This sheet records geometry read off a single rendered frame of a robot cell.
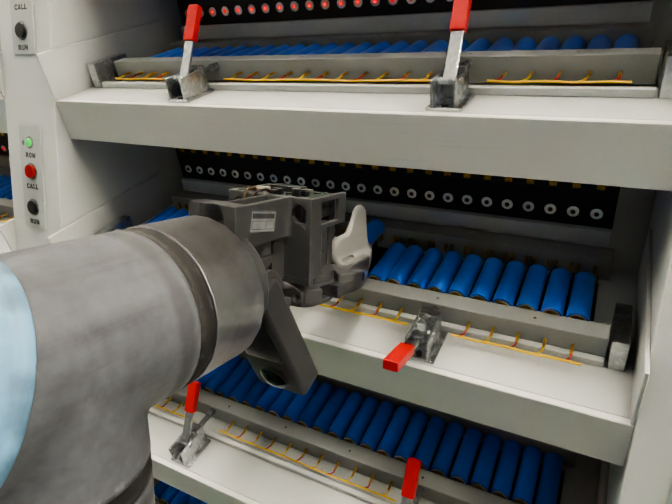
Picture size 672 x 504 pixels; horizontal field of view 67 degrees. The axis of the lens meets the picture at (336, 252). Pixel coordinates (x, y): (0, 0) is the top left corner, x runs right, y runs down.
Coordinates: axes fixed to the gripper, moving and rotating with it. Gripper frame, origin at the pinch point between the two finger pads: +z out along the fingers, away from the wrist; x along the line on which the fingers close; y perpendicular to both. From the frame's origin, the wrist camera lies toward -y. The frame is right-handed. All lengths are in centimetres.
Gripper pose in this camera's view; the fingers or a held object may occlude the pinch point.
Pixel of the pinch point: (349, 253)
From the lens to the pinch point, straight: 49.3
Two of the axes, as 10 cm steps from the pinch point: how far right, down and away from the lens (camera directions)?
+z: 4.6, -2.0, 8.6
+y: 0.4, -9.7, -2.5
